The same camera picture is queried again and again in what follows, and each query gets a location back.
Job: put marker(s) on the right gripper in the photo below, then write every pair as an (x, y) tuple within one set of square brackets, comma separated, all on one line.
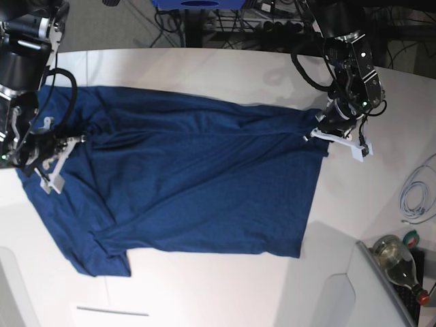
[(40, 149)]

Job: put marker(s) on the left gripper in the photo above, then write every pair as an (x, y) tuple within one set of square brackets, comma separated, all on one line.
[(338, 119)]

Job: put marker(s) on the blue t-shirt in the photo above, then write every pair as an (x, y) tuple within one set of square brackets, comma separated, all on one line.
[(179, 173)]

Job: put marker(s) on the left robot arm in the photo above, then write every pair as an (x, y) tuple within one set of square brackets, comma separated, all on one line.
[(336, 29)]

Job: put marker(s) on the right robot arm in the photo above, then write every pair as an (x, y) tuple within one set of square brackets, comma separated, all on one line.
[(31, 33)]

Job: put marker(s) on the black power strip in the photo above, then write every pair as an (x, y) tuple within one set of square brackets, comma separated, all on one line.
[(279, 29)]

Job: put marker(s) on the green tape roll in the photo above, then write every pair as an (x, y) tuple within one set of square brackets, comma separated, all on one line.
[(411, 239)]

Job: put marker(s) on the clear plastic bottle red cap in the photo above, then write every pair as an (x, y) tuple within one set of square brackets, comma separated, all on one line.
[(397, 262)]

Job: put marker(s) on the blue box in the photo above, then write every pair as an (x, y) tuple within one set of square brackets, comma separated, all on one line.
[(198, 4)]

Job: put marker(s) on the black tray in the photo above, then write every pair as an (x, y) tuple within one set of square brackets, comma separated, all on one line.
[(406, 296)]

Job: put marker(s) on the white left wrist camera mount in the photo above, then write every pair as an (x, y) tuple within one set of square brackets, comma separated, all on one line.
[(359, 149)]

